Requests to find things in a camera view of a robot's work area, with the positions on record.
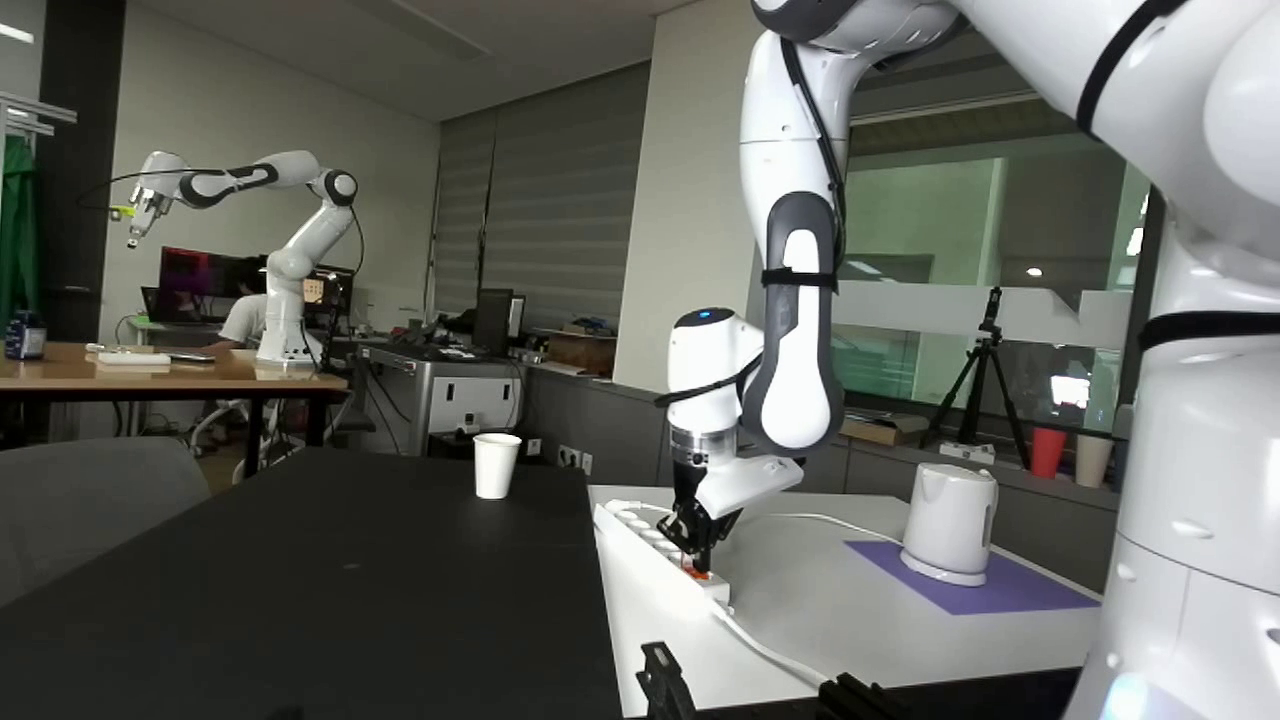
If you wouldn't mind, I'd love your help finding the white electric kettle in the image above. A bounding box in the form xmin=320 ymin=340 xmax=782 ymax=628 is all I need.
xmin=901 ymin=458 xmax=1005 ymax=591

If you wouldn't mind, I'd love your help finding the flat cardboard box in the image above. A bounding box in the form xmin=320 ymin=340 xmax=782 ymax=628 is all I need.
xmin=836 ymin=410 xmax=904 ymax=451

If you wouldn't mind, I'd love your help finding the beige cup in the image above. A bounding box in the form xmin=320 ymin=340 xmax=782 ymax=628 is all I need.
xmin=1072 ymin=432 xmax=1116 ymax=492

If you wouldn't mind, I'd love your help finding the white power strip cable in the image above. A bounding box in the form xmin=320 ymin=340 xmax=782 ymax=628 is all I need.
xmin=715 ymin=600 xmax=830 ymax=693

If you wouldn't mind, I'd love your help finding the wooden table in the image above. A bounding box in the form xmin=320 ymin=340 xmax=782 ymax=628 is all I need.
xmin=0 ymin=340 xmax=352 ymax=483

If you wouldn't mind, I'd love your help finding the white power strip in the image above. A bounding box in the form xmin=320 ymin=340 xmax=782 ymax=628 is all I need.
xmin=602 ymin=501 xmax=738 ymax=604

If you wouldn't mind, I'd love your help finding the purple mat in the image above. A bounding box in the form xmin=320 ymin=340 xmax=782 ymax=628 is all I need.
xmin=844 ymin=537 xmax=1102 ymax=620

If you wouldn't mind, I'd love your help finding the dark computer monitor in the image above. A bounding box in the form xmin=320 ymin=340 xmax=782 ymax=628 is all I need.
xmin=158 ymin=245 xmax=274 ymax=328

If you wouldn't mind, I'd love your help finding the seated person white shirt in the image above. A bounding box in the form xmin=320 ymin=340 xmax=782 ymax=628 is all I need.
xmin=216 ymin=290 xmax=274 ymax=352

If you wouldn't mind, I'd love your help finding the white wall outlet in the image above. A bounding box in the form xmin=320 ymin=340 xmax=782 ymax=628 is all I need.
xmin=551 ymin=438 xmax=602 ymax=479

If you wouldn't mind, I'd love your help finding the black camera tripod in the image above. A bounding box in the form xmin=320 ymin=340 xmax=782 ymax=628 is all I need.
xmin=918 ymin=284 xmax=1037 ymax=471

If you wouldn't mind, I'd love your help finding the grey metal cabinet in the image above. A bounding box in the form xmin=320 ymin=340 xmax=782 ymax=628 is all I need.
xmin=352 ymin=343 xmax=527 ymax=458

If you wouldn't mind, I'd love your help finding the grey chair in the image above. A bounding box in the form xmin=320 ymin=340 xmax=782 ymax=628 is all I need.
xmin=0 ymin=437 xmax=216 ymax=611

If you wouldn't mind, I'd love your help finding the white paper cup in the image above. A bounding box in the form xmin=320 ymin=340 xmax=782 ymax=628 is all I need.
xmin=474 ymin=432 xmax=525 ymax=509

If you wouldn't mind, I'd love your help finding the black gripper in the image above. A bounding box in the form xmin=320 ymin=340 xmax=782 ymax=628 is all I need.
xmin=656 ymin=451 xmax=733 ymax=569

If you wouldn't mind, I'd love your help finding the green cloth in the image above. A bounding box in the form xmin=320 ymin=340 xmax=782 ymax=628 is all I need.
xmin=0 ymin=127 xmax=39 ymax=328

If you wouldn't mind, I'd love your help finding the black table clamp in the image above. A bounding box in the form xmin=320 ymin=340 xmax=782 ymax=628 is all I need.
xmin=812 ymin=672 xmax=927 ymax=720
xmin=632 ymin=635 xmax=700 ymax=720

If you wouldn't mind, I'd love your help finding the red cup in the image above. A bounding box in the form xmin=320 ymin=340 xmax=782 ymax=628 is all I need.
xmin=1023 ymin=422 xmax=1072 ymax=483

